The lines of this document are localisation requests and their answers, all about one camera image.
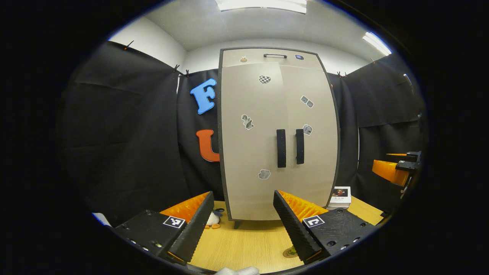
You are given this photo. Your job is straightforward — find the white book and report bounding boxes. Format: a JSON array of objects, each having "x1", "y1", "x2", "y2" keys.
[{"x1": 328, "y1": 186, "x2": 352, "y2": 210}]

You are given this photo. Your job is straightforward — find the black backdrop cloth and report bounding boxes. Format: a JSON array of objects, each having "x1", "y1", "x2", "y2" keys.
[{"x1": 57, "y1": 40, "x2": 426, "y2": 226}]

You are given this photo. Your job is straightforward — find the penguin plush toy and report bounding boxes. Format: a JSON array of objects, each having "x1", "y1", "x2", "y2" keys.
[{"x1": 204, "y1": 208, "x2": 225, "y2": 230}]

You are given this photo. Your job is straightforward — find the white cabinet door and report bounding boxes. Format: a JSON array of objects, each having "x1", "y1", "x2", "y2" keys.
[
  {"x1": 280, "y1": 64, "x2": 339, "y2": 209},
  {"x1": 221, "y1": 62, "x2": 286, "y2": 221}
]

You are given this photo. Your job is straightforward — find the white cabinet drawer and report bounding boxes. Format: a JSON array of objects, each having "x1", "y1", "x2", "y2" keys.
[{"x1": 222, "y1": 48, "x2": 325, "y2": 69}]

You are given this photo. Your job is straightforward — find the white and grey cabinet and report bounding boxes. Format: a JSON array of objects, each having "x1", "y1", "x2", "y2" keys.
[{"x1": 217, "y1": 47, "x2": 341, "y2": 230}]

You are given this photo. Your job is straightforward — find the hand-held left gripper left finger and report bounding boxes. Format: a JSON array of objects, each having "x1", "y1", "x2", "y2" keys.
[{"x1": 114, "y1": 191, "x2": 215, "y2": 267}]

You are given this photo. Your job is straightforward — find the large ceiling light panel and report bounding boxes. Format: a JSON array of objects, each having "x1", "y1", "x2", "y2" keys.
[{"x1": 215, "y1": 0, "x2": 308, "y2": 14}]

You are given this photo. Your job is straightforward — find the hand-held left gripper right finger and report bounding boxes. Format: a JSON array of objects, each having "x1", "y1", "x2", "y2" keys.
[{"x1": 273, "y1": 190, "x2": 379, "y2": 265}]

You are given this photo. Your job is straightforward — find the narrow ceiling light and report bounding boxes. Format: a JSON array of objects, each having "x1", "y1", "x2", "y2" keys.
[{"x1": 362, "y1": 32, "x2": 392, "y2": 56}]

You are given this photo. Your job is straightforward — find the white paper sheet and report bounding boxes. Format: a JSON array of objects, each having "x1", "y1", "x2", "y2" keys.
[{"x1": 92, "y1": 212, "x2": 112, "y2": 226}]

